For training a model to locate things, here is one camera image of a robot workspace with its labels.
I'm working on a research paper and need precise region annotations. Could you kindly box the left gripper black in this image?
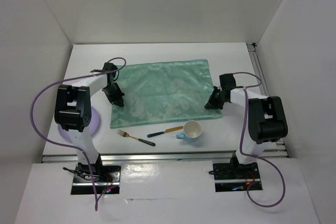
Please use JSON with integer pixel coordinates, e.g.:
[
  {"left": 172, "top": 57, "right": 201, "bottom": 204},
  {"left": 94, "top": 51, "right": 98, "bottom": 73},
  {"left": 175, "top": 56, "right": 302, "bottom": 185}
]
[{"left": 101, "top": 82, "right": 124, "bottom": 106}]

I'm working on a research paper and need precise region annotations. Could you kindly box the green patterned cloth placemat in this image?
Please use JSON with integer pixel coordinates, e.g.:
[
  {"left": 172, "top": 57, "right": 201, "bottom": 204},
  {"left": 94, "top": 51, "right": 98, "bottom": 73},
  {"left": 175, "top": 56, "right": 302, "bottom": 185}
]
[{"left": 110, "top": 59, "right": 222, "bottom": 129}]

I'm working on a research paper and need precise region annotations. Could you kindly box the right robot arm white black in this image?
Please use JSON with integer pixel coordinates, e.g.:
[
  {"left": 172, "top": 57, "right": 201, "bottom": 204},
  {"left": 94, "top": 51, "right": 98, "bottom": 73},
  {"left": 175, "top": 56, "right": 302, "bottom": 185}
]
[{"left": 205, "top": 87, "right": 288, "bottom": 178}]

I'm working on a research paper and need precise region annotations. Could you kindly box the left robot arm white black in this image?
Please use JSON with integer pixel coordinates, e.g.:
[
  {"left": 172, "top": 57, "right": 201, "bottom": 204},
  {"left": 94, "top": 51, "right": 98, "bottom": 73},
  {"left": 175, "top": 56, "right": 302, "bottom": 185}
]
[{"left": 55, "top": 73, "right": 124, "bottom": 182}]

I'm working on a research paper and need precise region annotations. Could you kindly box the light blue mug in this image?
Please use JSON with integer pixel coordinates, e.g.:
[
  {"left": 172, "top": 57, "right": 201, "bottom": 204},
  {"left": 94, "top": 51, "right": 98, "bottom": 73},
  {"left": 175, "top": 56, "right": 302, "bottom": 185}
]
[{"left": 176, "top": 121, "right": 202, "bottom": 143}]

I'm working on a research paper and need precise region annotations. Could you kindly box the purple plastic plate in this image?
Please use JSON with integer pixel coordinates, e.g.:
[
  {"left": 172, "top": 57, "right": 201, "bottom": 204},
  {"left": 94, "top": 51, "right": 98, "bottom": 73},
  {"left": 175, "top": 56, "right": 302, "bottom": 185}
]
[{"left": 58, "top": 106, "right": 100, "bottom": 143}]

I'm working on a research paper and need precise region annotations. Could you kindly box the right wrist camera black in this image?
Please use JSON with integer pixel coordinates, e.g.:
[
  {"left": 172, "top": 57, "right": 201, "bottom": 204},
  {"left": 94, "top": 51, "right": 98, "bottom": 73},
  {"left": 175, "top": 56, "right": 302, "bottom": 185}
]
[{"left": 219, "top": 73, "right": 237, "bottom": 90}]

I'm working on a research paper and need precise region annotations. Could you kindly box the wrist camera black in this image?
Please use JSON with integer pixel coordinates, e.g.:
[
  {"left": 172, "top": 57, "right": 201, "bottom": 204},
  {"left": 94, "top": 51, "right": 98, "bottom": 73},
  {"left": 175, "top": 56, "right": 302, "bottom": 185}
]
[
  {"left": 219, "top": 73, "right": 237, "bottom": 90},
  {"left": 102, "top": 62, "right": 119, "bottom": 73}
]

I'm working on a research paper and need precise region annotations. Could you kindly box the gold fork black handle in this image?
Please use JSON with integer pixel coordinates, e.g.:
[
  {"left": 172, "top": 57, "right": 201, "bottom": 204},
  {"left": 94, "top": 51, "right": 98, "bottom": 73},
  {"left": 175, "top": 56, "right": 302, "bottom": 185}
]
[{"left": 117, "top": 130, "right": 156, "bottom": 146}]

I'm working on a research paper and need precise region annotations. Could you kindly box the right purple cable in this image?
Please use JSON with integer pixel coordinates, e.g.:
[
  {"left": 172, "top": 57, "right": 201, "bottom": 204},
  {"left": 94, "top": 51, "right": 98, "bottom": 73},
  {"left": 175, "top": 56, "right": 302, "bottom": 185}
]
[{"left": 233, "top": 71, "right": 286, "bottom": 207}]

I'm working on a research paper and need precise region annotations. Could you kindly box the purple cable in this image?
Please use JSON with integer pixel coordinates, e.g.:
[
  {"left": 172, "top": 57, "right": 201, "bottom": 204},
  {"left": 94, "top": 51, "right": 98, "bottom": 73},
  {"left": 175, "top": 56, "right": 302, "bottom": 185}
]
[
  {"left": 233, "top": 71, "right": 286, "bottom": 207},
  {"left": 29, "top": 57, "right": 128, "bottom": 211}
]

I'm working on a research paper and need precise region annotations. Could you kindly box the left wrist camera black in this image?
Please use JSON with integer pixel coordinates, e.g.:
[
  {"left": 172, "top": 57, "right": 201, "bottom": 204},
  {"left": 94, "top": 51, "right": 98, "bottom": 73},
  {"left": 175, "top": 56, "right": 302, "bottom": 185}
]
[{"left": 102, "top": 62, "right": 119, "bottom": 73}]

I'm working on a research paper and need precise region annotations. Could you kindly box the gold knife black handle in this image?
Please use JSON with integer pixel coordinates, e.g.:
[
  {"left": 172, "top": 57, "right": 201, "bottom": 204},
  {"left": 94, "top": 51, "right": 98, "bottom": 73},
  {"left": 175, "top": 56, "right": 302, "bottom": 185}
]
[{"left": 147, "top": 126, "right": 183, "bottom": 138}]

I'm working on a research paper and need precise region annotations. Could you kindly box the front aluminium rail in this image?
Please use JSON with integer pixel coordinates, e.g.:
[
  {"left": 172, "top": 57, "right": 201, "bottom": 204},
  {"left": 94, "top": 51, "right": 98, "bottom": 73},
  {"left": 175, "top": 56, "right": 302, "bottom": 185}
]
[{"left": 41, "top": 148, "right": 289, "bottom": 163}]

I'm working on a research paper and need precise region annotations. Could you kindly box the aluminium rail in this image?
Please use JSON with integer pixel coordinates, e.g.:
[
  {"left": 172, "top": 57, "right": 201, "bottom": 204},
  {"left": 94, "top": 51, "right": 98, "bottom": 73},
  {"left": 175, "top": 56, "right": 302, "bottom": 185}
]
[
  {"left": 246, "top": 42, "right": 287, "bottom": 151},
  {"left": 41, "top": 148, "right": 289, "bottom": 163}
]

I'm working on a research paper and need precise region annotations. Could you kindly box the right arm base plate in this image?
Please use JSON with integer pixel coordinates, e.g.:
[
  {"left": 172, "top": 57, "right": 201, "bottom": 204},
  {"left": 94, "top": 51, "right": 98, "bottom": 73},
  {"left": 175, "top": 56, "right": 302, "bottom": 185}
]
[{"left": 208, "top": 163, "right": 263, "bottom": 193}]

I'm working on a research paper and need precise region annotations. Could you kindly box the right side aluminium rail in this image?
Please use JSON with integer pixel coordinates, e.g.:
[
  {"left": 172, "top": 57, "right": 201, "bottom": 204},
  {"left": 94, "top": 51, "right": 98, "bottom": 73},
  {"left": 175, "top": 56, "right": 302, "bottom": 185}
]
[{"left": 246, "top": 42, "right": 287, "bottom": 151}]

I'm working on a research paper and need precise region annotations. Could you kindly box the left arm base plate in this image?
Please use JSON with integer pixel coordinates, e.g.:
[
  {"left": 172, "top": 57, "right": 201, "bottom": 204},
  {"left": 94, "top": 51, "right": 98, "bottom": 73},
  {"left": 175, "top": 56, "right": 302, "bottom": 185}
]
[{"left": 63, "top": 165, "right": 121, "bottom": 195}]

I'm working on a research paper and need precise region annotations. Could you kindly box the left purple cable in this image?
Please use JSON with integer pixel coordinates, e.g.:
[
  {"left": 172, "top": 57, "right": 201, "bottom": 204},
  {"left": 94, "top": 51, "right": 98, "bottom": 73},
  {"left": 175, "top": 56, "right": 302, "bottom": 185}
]
[{"left": 29, "top": 57, "right": 128, "bottom": 211}]

